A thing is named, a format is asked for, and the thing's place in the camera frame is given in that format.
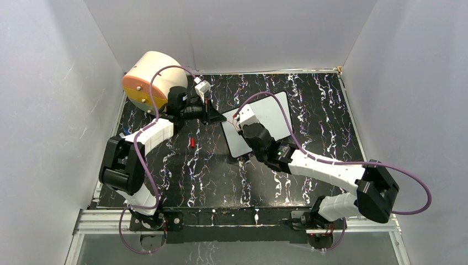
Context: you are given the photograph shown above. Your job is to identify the cream cylindrical drawer box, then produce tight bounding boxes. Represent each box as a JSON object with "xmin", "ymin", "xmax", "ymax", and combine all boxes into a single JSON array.
[{"xmin": 122, "ymin": 51, "xmax": 188, "ymax": 115}]

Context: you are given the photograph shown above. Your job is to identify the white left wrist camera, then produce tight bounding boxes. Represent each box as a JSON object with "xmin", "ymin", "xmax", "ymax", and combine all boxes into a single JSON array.
[{"xmin": 194, "ymin": 77, "xmax": 211, "ymax": 102}]

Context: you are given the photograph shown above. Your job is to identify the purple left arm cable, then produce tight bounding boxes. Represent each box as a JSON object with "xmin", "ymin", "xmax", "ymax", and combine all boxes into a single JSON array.
[{"xmin": 118, "ymin": 65, "xmax": 198, "ymax": 256}]

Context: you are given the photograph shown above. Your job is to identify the aluminium frame rail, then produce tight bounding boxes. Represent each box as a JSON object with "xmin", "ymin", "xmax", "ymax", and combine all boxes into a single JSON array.
[{"xmin": 73, "ymin": 207, "xmax": 401, "ymax": 235}]

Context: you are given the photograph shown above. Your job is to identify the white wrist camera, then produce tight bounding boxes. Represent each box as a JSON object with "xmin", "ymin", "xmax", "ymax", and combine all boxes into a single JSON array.
[
  {"xmin": 233, "ymin": 104, "xmax": 259, "ymax": 132},
  {"xmin": 194, "ymin": 77, "xmax": 211, "ymax": 102}
]

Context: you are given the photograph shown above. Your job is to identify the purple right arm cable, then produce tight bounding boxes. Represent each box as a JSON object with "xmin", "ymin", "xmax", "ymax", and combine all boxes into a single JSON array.
[{"xmin": 233, "ymin": 91, "xmax": 433, "ymax": 252}]

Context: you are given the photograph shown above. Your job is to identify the blue white eraser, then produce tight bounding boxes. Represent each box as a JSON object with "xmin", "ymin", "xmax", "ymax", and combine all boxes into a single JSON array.
[{"xmin": 123, "ymin": 128, "xmax": 131, "ymax": 136}]

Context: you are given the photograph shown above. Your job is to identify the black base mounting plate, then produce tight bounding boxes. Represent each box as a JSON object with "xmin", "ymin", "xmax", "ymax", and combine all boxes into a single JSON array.
[{"xmin": 167, "ymin": 207, "xmax": 308, "ymax": 244}]

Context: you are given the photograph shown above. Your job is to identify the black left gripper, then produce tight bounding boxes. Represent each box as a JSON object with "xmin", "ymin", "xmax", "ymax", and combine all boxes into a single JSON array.
[{"xmin": 180, "ymin": 97, "xmax": 226, "ymax": 126}]

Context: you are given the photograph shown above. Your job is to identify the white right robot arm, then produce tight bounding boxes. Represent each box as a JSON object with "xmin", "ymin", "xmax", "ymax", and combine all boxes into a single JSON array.
[{"xmin": 240, "ymin": 123, "xmax": 400, "ymax": 229}]

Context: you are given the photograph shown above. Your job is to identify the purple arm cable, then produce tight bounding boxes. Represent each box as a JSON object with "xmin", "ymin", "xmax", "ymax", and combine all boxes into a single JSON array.
[
  {"xmin": 118, "ymin": 65, "xmax": 198, "ymax": 256},
  {"xmin": 233, "ymin": 91, "xmax": 433, "ymax": 252}
]

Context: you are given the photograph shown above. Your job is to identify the white board black frame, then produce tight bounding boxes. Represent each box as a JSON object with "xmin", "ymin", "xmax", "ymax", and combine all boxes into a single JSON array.
[{"xmin": 221, "ymin": 96, "xmax": 290, "ymax": 158}]

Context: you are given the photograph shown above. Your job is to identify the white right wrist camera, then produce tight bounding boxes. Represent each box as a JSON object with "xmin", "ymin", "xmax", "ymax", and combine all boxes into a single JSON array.
[{"xmin": 233, "ymin": 104, "xmax": 259, "ymax": 132}]

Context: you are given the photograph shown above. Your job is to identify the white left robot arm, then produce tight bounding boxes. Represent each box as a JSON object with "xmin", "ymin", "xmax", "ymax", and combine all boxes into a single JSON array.
[{"xmin": 99, "ymin": 86, "xmax": 227, "ymax": 230}]

